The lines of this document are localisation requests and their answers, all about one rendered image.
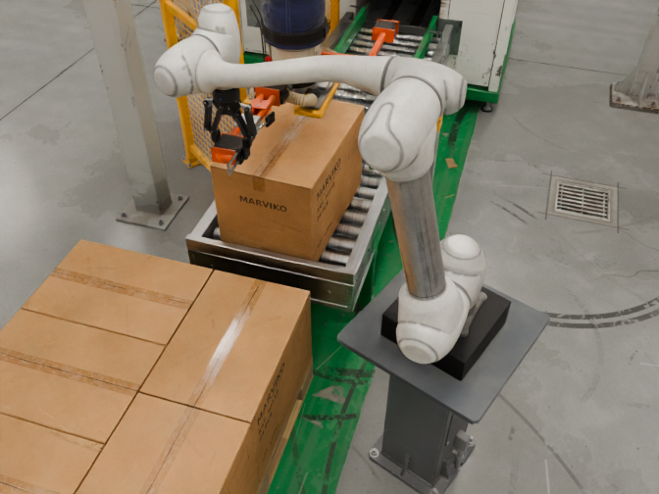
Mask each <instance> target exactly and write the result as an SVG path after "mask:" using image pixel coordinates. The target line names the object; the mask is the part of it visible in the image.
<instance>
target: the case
mask: <svg viewBox="0 0 659 494"><path fill-rule="evenodd" d="M296 106H297V105H294V104H292V103H291V104H290V103H287V102H286V103H285V104H282V105H280V106H279V107H277V106H272V108H271V111H270V112H269V114H270V113H271V112H272V111H274V112H275V119H276V120H275V121H274V122H273V123H272V124H271V125H270V126H269V127H266V126H265V125H264V126H263V127H262V128H261V130H260V131H259V133H258V134H257V136H256V138H255V139H254V141H253V142H252V146H251V147H250V156H249V157H248V159H247V160H244V162H243V163H242V165H237V166H236V168H235V169H234V171H233V172H232V174H231V176H228V167H227V164H222V163H216V162H213V163H212V164H211V165H210V169H211V176H212V182H213V188H214V195H215V202H216V209H217V216H218V222H219V229H220V236H221V241H224V242H228V243H233V244H237V245H242V246H246V247H251V248H256V249H260V250H265V251H270V252H274V253H279V254H283V255H287V256H292V257H296V258H301V259H306V260H310V261H315V262H318V261H319V259H320V257H321V255H322V253H323V252H324V250H325V248H326V246H327V244H328V243H329V241H330V238H331V236H332V235H333V233H334V231H335V229H336V227H337V226H338V224H339V222H340V220H341V218H342V217H343V215H344V213H345V211H346V209H347V208H348V206H349V204H350V202H351V200H352V199H353V197H354V195H355V193H356V191H357V189H358V188H359V186H360V184H361V175H362V157H361V155H360V152H359V146H358V136H359V130H360V126H361V123H362V121H363V118H364V109H365V107H364V106H361V105H356V104H351V103H346V102H340V101H335V100H331V101H330V103H329V105H328V107H327V109H326V110H325V112H324V114H323V116H322V118H321V119H317V118H311V117H304V116H298V115H294V110H295V108H296Z"/></svg>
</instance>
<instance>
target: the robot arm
mask: <svg viewBox="0 0 659 494"><path fill-rule="evenodd" d="M240 54H241V42H240V33H239V27H238V23H237V20H236V17H235V14H234V12H233V10H232V8H230V7H229V6H227V5H224V4H219V3H217V4H210V5H206V6H204V7H203V8H202V9H201V11H200V14H199V17H198V21H197V28H196V29H195V30H194V32H193V34H192V35H191V36H190V37H188V38H186V39H184V40H182V41H180V42H179V43H177V44H176V45H174V46H173V47H171V48H170V49H169V50H168V51H166V52H165V53H164V54H163V55H162V56H161V58H160V59H159V60H158V62H157V64H156V66H155V69H154V79H155V82H156V84H157V86H158V88H159V89H160V90H161V91H162V92H163V93H165V94H166V95H168V96H170V97H183V96H186V95H188V94H190V95H192V94H197V93H211V92H212V95H213V99H211V98H210V97H207V98H206V99H205V100H204V101H203V104H204V107H205V115H204V130H209V131H210V132H211V136H212V141H213V142H215V144H216V142H217V141H218V140H219V138H220V137H221V132H220V130H219V129H217V128H218V125H219V123H220V120H221V117H222V115H228V116H232V118H233V119H234V120H235V121H236V123H237V125H238V127H239V129H240V131H241V133H242V134H243V136H244V137H243V138H242V146H243V155H244V160H247V159H248V157H249V156H250V147H251V146H252V140H251V138H252V139H254V138H255V136H256V135H257V129H256V126H255V123H254V119H253V116H252V112H251V111H252V105H251V104H248V105H245V104H242V102H241V100H240V90H239V88H250V87H263V86H274V85H286V84H296V83H308V82H322V81H331V82H340V83H345V84H349V85H352V86H354V87H357V88H359V89H362V90H364V91H366V92H369V93H371V94H373V95H375V96H377V97H378V98H377V99H376V100H375V102H374V103H373V105H372V106H371V108H370V109H369V111H368V112H367V114H366V116H365V117H364V118H363V121H362V123H361V126H360V130H359V136H358V146H359V152H360V155H361V157H362V159H363V160H364V161H365V163H366V164H367V165H368V166H369V167H371V168H372V169H374V170H376V171H378V172H379V173H380V174H381V175H382V176H383V177H385V180H386V185H387V190H388V195H389V200H390V205H391V210H392V214H393V219H394V224H395V229H396V234H397V239H398V244H399V249H400V255H401V260H402V265H403V270H404V274H405V279H406V282H405V283H404V284H403V285H402V286H401V288H400V291H399V307H398V325H397V327H396V338H397V343H398V347H399V348H400V350H401V351H402V353H403V354H404V355H405V356H406V357H407V358H408V359H410V360H411V361H413V362H416V363H419V364H430V363H435V362H437V361H439V360H440V359H442V358H443V357H444V356H446V355H447V354H448V353H449V352H450V351H451V349H452V348H453V346H454V345H455V343H456V341H457V339H458V337H459V336H461V337H466V336H467V335H468V333H469V327H470V325H471V323H472V321H473V319H474V317H475V316H476V314H477V312H478V310H479V308H480V306H481V305H482V304H483V303H484V302H485V301H486V298H487V297H486V294H485V293H483V292H481V289H482V284H483V280H484V275H485V269H486V260H485V256H484V252H483V250H482V247H481V245H480V244H479V243H478V242H476V241H475V240H474V239H473V238H471V237H469V236H466V235H461V234H457V235H451V236H447V237H446V238H444V239H443V240H441V241H440V240H439V233H438V226H437V219H436V212H435V205H434V199H433V192H432V186H431V173H430V167H431V165H432V163H433V159H434V145H435V138H436V131H437V125H436V123H437V121H438V119H439V118H440V117H441V116H442V115H446V116H448V115H451V114H454V113H456V112H458V111H459V110H460V109H461V108H462V107H463V106H464V103H465V98H466V92H467V81H466V80H465V79H464V78H463V77H462V76H461V75H460V74H458V73H457V72H455V71H453V70H452V69H450V68H448V67H445V66H444V65H441V64H438V63H434V62H430V61H426V60H421V59H416V58H406V57H394V56H349V55H324V56H312V57H304V58H296V59H288V60H280V61H272V62H265V63H257V64H247V65H240V64H239V60H240ZM213 104H214V106H215V107H216V108H217V109H218V110H217V113H216V116H215V119H214V121H213V124H212V125H211V121H212V105H213ZM240 108H241V109H242V111H243V113H244V117H245V120H244V118H243V116H242V115H241V111H240ZM245 121H246V122H245Z"/></svg>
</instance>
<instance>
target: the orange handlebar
mask: <svg viewBox="0 0 659 494"><path fill-rule="evenodd" d="M385 36H386V34H385V33H384V32H381V33H380V35H379V37H378V39H377V41H376V43H375V45H374V47H373V49H372V51H371V52H370V54H369V56H376V55H377V54H378V52H379V50H380V48H381V46H382V44H383V42H384V40H385ZM324 55H347V54H339V53H332V52H325V51H322V54H321V56H324ZM264 98H265V96H264V94H262V93H260V94H259V95H258V96H257V97H256V99H254V98H253V99H252V101H251V102H250V103H249V104H251V105H252V111H251V112H252V115H254V116H260V117H261V121H262V119H263V118H264V117H266V116H267V115H268V114H269V112H270V111H271V107H272V106H273V104H274V103H275V101H276V99H277V98H276V96H274V95H271V96H270V97H269V99H268V100H263V99H264ZM239 133H240V129H239V127H237V126H236V127H235V128H234V129H233V130H232V132H231V134H237V135H238V134H239ZM216 158H217V159H218V160H219V161H220V162H223V163H228V162H229V161H230V159H231V158H232V155H224V154H221V153H217V154H216Z"/></svg>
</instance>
